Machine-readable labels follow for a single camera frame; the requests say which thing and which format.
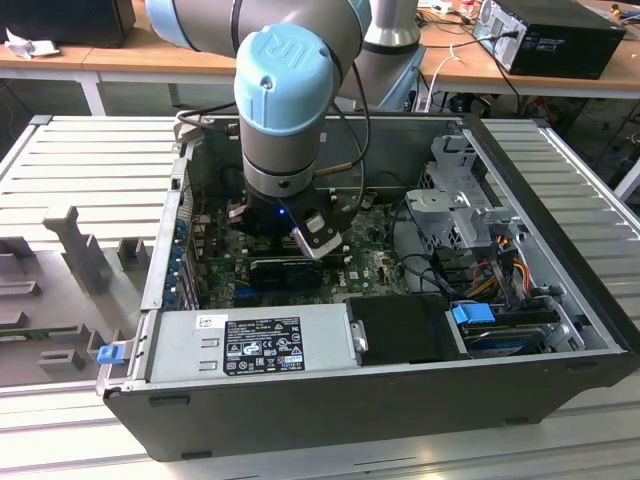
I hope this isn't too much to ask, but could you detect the black open PC case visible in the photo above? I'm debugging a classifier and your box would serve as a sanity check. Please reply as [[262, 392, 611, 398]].
[[94, 112, 640, 464]]

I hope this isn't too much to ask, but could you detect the black graphics card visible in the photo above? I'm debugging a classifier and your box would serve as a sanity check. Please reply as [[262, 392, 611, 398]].
[[248, 257, 325, 290]]

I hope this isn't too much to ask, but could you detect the black desktop computer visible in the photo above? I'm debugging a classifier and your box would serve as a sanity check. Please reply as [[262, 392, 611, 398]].
[[472, 0, 627, 80]]

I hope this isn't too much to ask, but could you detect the white cable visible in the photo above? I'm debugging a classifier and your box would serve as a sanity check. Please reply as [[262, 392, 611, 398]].
[[425, 43, 464, 112]]

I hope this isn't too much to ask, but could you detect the thick black cable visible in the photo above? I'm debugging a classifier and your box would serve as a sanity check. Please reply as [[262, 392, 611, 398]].
[[388, 199, 444, 301]]

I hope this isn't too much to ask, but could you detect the grey case latch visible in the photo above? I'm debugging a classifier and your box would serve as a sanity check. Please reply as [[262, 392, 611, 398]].
[[172, 110, 202, 147]]

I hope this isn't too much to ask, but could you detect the crumpled white paper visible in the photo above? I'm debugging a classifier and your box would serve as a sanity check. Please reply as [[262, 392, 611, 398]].
[[4, 27, 62, 60]]

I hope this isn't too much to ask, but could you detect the metal drive cage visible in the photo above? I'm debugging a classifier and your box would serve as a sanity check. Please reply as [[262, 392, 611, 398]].
[[403, 132, 531, 256]]

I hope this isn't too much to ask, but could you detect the green RAM stick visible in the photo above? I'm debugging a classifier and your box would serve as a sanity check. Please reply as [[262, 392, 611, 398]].
[[0, 325, 80, 342]]

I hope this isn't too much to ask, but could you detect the green motherboard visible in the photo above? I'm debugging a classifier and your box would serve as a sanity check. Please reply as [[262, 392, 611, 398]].
[[197, 192, 416, 309]]

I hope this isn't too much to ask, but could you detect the yellow and red wire bundle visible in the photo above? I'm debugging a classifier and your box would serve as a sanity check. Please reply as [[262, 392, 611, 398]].
[[464, 234, 534, 301]]

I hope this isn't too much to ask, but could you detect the blue disk carrier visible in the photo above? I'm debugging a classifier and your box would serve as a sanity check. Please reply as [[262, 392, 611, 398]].
[[449, 301, 497, 330]]

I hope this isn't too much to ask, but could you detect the thin black cable loop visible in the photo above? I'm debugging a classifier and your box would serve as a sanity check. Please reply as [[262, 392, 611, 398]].
[[372, 171, 409, 194]]

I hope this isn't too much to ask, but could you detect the hard disk drive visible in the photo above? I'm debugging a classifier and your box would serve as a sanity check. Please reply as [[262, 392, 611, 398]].
[[462, 324, 549, 359]]

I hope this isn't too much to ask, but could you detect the grey power supply unit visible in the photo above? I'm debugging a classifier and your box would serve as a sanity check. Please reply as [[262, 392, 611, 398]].
[[144, 303, 361, 385]]

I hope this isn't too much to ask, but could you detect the grey parts rack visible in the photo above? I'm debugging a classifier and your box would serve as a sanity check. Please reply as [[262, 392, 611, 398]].
[[0, 204, 156, 389]]

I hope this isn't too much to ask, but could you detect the wooden desk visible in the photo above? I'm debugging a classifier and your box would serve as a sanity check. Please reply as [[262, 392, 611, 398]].
[[0, 0, 431, 119], [419, 0, 640, 101]]

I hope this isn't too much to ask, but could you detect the black equipment box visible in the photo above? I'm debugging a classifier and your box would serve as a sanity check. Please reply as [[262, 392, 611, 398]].
[[0, 0, 137, 49]]

